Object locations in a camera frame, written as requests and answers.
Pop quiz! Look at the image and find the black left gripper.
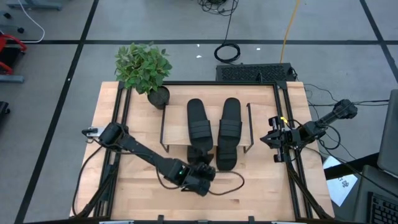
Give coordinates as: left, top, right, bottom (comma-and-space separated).
182, 163, 217, 197

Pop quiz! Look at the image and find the black rubber slide sandal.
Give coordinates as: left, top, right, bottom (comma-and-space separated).
218, 97, 243, 149
186, 98, 215, 153
216, 145, 239, 172
186, 145, 215, 166

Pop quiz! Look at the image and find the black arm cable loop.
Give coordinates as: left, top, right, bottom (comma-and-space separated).
154, 169, 246, 197

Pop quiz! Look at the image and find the black perforated computer case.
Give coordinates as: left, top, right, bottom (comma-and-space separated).
215, 63, 297, 83

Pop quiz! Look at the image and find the green potted plant black pot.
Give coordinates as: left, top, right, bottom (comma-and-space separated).
114, 42, 174, 110

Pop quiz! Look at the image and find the grey arm base bracket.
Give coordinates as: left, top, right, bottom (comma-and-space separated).
81, 126, 106, 140

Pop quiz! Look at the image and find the red and black cart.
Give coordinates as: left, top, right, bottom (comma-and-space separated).
0, 33, 28, 75

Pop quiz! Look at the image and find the white paper sheet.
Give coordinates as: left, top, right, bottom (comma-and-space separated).
322, 154, 359, 207

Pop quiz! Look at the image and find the wooden shelf black metal frame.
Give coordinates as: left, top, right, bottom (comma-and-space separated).
159, 102, 255, 154

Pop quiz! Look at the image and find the dark side desk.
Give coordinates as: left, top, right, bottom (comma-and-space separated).
323, 151, 398, 224

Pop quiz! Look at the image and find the black keyboard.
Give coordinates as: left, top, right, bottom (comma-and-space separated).
366, 191, 398, 224

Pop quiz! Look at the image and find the white cable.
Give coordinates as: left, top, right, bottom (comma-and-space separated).
17, 0, 46, 44

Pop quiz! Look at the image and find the yellow cable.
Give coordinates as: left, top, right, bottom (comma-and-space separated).
279, 0, 302, 64

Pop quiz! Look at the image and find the thin black cable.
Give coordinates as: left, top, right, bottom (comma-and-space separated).
307, 99, 390, 107

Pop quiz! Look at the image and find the black metal table frame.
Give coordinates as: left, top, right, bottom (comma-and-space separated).
73, 80, 335, 223

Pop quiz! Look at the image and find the coiled black cable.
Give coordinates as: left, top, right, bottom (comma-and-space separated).
213, 0, 242, 64

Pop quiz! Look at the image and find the grey metal base foot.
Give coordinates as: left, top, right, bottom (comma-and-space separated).
0, 74, 25, 84
6, 0, 63, 11

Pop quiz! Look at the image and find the tangled black cable bundle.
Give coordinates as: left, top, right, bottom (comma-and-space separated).
197, 0, 239, 16

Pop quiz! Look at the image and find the grey monitor back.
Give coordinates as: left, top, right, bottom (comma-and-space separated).
377, 89, 398, 179

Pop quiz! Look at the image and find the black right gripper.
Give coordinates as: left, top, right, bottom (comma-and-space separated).
259, 116, 301, 163

